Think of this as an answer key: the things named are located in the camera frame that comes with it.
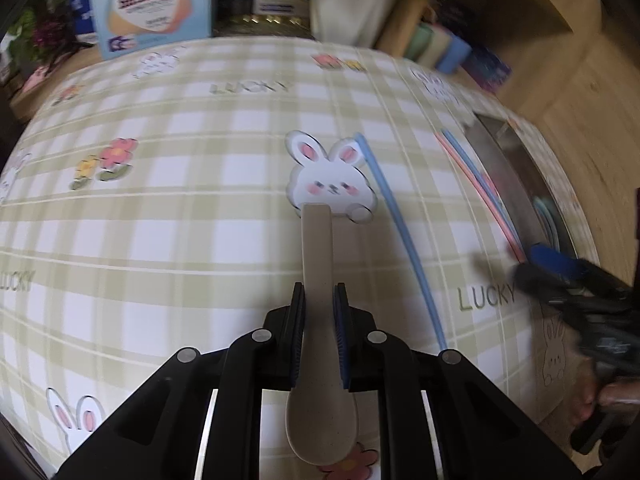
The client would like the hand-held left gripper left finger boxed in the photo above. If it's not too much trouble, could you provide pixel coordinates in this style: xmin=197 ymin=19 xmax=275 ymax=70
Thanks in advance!
xmin=57 ymin=282 xmax=306 ymax=480

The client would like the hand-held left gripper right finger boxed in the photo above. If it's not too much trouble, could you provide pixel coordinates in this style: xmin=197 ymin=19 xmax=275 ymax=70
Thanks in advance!
xmin=334 ymin=282 xmax=583 ymax=480

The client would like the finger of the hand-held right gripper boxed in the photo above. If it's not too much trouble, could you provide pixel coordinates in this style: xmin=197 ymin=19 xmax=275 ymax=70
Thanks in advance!
xmin=515 ymin=264 xmax=602 ymax=312
xmin=529 ymin=244 xmax=629 ymax=294

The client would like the green spoon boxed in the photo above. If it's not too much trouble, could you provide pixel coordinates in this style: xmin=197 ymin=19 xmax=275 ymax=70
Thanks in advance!
xmin=531 ymin=196 xmax=558 ymax=236

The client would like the beige spoon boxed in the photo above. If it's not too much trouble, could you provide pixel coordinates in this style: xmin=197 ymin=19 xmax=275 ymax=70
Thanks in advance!
xmin=285 ymin=203 xmax=358 ymax=465

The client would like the stainless steel tray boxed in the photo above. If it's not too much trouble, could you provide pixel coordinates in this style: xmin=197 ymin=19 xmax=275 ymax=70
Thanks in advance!
xmin=472 ymin=112 xmax=593 ymax=271

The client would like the blue chopstick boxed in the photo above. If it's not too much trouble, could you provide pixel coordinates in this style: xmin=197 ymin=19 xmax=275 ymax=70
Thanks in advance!
xmin=354 ymin=132 xmax=448 ymax=352
xmin=442 ymin=130 xmax=507 ymax=212

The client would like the person's right hand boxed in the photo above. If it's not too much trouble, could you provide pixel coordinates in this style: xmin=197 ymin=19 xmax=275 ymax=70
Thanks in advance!
xmin=575 ymin=381 xmax=640 ymax=426

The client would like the plaid rabbit print tablecloth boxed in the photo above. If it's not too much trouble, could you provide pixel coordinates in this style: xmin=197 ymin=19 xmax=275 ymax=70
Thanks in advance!
xmin=0 ymin=37 xmax=596 ymax=480

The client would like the blue printed box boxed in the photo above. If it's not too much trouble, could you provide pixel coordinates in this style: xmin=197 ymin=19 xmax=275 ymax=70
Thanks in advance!
xmin=465 ymin=47 xmax=513 ymax=93

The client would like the blue cup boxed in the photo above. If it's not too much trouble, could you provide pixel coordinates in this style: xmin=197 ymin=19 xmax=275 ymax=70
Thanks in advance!
xmin=437 ymin=37 xmax=473 ymax=75

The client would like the beige cup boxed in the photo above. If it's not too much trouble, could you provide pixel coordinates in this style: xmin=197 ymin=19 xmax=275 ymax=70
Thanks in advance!
xmin=421 ymin=30 xmax=453 ymax=68

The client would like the green cup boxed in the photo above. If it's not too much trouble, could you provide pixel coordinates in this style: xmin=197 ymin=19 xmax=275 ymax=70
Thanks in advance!
xmin=405 ymin=25 xmax=433 ymax=61

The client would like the dark gold-trimmed tray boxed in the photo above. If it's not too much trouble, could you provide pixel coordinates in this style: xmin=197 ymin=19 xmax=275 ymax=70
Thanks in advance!
xmin=215 ymin=12 xmax=316 ymax=41

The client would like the blue and white carton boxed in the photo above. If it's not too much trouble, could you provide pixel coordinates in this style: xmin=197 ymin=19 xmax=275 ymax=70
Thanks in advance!
xmin=87 ymin=0 xmax=214 ymax=61

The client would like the artificial flower arrangement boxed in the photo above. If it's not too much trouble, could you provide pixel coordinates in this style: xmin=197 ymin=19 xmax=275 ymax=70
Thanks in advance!
xmin=0 ymin=0 xmax=101 ymax=92

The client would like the wooden post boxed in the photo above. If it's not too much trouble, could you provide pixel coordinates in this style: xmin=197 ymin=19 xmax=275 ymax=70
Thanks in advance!
xmin=375 ymin=0 xmax=448 ymax=56

